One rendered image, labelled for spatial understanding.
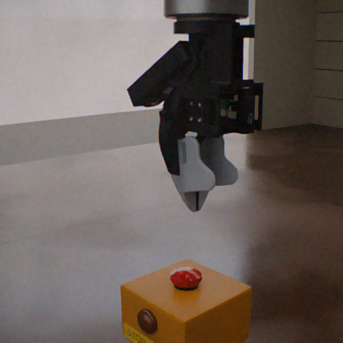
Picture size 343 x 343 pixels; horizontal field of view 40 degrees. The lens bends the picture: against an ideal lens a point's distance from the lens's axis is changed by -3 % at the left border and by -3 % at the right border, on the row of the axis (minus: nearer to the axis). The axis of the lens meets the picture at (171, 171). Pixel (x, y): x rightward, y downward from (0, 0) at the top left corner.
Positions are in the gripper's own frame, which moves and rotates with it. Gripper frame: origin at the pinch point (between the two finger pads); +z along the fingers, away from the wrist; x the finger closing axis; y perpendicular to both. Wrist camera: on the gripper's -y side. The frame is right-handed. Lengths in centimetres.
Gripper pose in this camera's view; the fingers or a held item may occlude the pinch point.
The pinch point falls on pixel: (191, 198)
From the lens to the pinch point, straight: 56.4
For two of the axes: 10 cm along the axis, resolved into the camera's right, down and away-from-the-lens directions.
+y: 6.7, 1.9, -7.2
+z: 0.0, 9.7, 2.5
